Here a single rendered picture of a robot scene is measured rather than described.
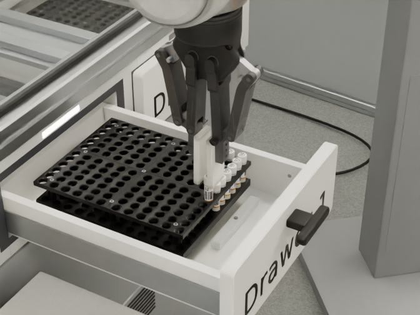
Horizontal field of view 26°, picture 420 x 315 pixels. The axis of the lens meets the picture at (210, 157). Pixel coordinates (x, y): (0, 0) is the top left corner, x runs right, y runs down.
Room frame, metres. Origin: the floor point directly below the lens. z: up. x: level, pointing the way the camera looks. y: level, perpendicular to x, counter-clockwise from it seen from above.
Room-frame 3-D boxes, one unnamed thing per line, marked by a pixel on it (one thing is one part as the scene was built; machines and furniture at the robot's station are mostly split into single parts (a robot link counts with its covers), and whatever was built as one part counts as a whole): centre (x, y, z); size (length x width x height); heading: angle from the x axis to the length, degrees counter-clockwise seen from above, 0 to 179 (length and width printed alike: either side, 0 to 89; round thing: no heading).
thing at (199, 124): (0.92, 0.03, 0.99); 0.03 x 0.01 x 0.05; 61
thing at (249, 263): (0.86, -0.09, 0.87); 0.29 x 0.02 x 0.11; 151
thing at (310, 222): (0.85, -0.11, 0.91); 0.07 x 0.04 x 0.01; 151
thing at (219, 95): (0.90, -0.01, 1.05); 0.04 x 0.01 x 0.11; 151
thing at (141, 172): (0.96, 0.09, 0.87); 0.22 x 0.18 x 0.06; 61
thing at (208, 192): (0.90, 0.00, 0.91); 0.01 x 0.01 x 0.05
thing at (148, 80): (1.29, 0.04, 0.87); 0.29 x 0.02 x 0.11; 151
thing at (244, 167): (0.91, 0.00, 0.90); 0.18 x 0.02 x 0.01; 151
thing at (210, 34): (0.90, 0.00, 1.12); 0.08 x 0.07 x 0.09; 61
